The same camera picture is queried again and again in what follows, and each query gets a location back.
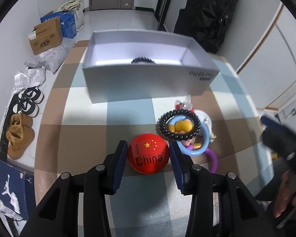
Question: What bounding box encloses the clear plastic bag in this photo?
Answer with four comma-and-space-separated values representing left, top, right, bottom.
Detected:
13, 68, 46, 94

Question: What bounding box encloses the dark bead bracelet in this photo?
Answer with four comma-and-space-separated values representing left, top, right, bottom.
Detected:
131, 57, 156, 64

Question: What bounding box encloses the brown cardboard carton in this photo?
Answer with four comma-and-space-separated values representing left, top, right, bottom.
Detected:
28, 17, 63, 55

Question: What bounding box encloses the grey cardboard box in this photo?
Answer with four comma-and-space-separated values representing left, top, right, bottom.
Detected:
82, 30, 221, 103

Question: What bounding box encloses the black backpack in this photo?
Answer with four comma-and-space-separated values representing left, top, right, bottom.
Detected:
173, 0, 240, 54

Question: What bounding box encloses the tan suede boot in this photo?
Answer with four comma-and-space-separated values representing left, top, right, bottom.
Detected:
5, 126, 35, 160
10, 113, 34, 132

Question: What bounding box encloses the navy shoe box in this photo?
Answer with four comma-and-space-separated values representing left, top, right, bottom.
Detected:
0, 157, 37, 221

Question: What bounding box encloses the clear plastic trinket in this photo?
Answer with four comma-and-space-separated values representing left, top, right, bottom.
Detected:
175, 95, 194, 111

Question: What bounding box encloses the person's right hand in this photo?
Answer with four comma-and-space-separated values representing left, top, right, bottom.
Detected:
273, 170, 296, 228

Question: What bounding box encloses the white wardrobe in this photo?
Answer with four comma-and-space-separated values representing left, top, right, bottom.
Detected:
235, 2, 296, 111

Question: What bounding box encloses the purple ring bangle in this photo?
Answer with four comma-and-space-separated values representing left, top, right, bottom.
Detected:
204, 149, 218, 174

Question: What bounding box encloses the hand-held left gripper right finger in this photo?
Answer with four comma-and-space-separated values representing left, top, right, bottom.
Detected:
169, 142, 272, 237

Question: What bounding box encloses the red round badge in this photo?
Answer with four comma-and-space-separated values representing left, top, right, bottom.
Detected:
127, 133, 170, 174

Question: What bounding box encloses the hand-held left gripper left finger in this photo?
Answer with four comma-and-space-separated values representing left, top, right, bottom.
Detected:
20, 140, 128, 237

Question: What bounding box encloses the white plastic bag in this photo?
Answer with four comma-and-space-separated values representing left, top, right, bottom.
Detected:
74, 6, 85, 31

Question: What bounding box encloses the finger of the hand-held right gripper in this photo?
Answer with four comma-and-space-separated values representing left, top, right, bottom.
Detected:
260, 115, 287, 139

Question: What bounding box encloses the black sliding door frame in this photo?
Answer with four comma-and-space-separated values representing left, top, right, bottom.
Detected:
155, 0, 178, 31

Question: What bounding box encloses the small grey mailer bag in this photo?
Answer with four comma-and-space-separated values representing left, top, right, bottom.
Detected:
24, 55, 46, 68

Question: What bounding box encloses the black coil bracelet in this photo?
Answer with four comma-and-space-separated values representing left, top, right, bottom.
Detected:
158, 110, 201, 142

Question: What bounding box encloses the blue ring bangle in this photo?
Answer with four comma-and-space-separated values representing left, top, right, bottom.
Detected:
168, 116, 211, 156

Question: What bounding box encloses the blue cardboard carton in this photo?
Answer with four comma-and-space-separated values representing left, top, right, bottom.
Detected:
40, 10, 77, 39

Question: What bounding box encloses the yellow haired doll figure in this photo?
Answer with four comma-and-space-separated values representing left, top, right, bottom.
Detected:
168, 120, 201, 151

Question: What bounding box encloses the white round trinket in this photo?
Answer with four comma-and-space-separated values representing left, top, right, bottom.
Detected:
194, 109, 214, 139

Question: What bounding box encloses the cream tote bag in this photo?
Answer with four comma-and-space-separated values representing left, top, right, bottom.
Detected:
56, 0, 84, 12

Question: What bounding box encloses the large grey mailer bag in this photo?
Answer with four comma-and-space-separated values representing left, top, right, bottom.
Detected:
43, 38, 76, 73

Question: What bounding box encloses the black and white sneaker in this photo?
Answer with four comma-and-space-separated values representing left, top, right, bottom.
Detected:
13, 99, 40, 118
17, 87, 44, 104

